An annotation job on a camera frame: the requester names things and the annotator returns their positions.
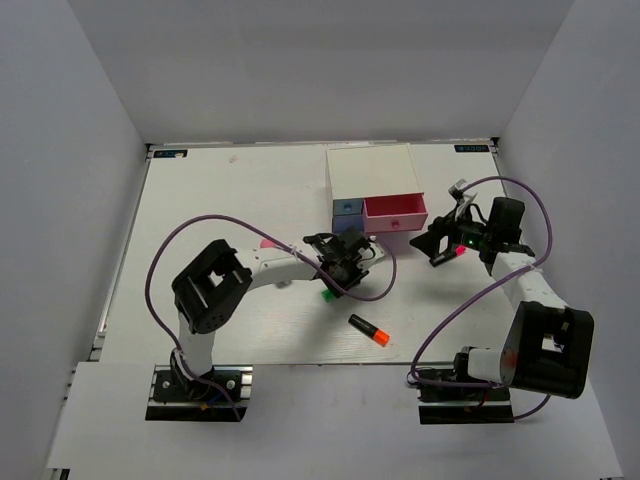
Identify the white mini drawer cabinet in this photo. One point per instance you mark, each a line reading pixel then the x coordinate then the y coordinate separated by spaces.
pixel 370 171

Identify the light blue small drawer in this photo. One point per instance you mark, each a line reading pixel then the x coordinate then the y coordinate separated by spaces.
pixel 347 207

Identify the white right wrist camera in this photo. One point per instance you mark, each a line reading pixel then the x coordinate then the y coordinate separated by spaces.
pixel 462 198

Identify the green highlighter marker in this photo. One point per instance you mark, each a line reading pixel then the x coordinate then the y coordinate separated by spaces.
pixel 328 296

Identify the blue wide bottom drawer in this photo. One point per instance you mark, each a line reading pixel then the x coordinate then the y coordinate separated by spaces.
pixel 344 222

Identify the pink small drawer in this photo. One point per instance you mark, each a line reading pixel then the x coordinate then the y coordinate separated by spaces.
pixel 392 214

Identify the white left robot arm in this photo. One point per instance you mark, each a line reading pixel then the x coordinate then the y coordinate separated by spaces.
pixel 208 291

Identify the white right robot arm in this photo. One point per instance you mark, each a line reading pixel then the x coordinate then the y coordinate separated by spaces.
pixel 548 346

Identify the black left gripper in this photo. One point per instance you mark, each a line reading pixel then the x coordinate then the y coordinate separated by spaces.
pixel 357 273

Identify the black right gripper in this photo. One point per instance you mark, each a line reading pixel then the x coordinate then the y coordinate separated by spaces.
pixel 451 224

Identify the orange highlighter marker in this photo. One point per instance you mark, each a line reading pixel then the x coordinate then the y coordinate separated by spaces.
pixel 371 331

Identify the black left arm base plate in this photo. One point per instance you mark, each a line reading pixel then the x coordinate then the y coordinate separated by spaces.
pixel 169 401

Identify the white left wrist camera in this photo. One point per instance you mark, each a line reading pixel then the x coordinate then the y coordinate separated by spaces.
pixel 376 254

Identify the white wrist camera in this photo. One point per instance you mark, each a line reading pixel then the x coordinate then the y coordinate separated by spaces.
pixel 462 198
pixel 376 254

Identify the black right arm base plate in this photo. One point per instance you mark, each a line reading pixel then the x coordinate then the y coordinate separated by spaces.
pixel 462 406

